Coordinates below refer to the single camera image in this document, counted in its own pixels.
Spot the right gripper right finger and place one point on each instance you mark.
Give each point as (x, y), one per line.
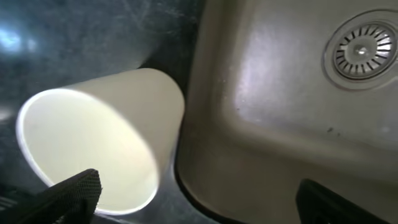
(323, 208)

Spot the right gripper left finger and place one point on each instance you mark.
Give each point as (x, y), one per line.
(68, 199)

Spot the white cup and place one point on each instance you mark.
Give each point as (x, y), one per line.
(93, 140)

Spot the steel sink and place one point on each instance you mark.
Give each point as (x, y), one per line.
(280, 109)

